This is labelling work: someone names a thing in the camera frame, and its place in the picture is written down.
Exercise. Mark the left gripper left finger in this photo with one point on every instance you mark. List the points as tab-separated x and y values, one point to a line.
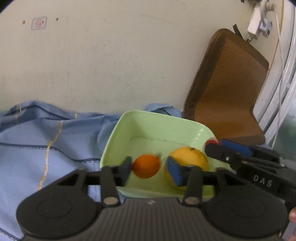
112	177

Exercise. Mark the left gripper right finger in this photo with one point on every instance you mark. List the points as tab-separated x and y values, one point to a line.
190	177

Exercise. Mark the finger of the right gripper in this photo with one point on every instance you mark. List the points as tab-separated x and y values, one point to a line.
253	151
235	159

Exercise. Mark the small red fruit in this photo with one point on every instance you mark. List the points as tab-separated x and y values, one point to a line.
211	141

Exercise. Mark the small orange tangerine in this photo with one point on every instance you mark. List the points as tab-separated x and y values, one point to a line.
146	166

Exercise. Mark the person's right hand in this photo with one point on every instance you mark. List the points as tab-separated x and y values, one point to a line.
292	215

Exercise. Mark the large yellow fruit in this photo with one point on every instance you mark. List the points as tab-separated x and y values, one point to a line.
186	156

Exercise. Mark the light green plastic basin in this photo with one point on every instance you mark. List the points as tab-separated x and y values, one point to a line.
141	132

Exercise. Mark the brown woven seat cushion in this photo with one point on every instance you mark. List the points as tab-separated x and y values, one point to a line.
226	87

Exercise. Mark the black tape strip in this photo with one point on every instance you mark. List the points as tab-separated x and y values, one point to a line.
237	31

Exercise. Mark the white power strip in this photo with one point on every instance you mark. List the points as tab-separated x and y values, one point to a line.
253	29

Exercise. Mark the white plug adapter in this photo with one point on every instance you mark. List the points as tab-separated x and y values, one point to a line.
266	28

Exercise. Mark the white door frame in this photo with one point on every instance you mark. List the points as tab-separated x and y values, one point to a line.
278	92

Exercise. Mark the wall sticker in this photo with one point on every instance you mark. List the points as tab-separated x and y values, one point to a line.
39	23

